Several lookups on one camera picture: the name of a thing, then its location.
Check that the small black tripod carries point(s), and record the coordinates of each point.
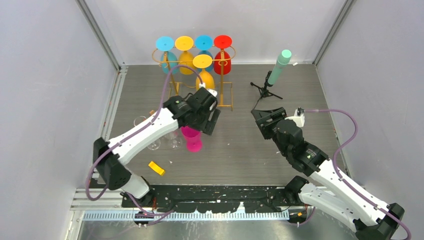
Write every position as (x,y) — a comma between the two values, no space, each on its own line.
(263,90)

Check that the yellow block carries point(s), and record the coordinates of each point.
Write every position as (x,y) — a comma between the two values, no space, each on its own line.
(156,168)

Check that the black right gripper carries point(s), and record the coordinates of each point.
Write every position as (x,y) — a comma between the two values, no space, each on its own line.
(261,116)

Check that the yellow wine glass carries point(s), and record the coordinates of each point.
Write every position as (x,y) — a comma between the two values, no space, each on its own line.
(201,62)
(184,44)

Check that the pink wine glass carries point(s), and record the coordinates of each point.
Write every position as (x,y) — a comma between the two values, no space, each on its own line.
(193,139)

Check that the yellow wine glass front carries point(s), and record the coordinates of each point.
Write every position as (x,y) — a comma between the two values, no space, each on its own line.
(201,62)

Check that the red wine glass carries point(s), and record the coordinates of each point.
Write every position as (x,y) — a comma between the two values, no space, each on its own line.
(222,60)

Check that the aluminium frame rail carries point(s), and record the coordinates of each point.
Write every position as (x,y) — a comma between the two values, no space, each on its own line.
(110,208)

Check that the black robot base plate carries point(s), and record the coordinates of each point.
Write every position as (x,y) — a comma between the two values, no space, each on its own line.
(218,199)

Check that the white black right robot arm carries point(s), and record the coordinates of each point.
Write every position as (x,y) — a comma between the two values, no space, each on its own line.
(363,213)

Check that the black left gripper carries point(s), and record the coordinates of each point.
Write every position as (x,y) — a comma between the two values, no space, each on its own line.
(207,126)

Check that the yellow wine glass back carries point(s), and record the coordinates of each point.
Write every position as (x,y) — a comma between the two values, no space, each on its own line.
(184,44)

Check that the blue wine glass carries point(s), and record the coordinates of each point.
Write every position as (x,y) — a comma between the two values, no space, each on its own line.
(168,59)
(204,43)

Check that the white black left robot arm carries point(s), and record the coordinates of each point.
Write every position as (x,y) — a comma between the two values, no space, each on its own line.
(197,111)

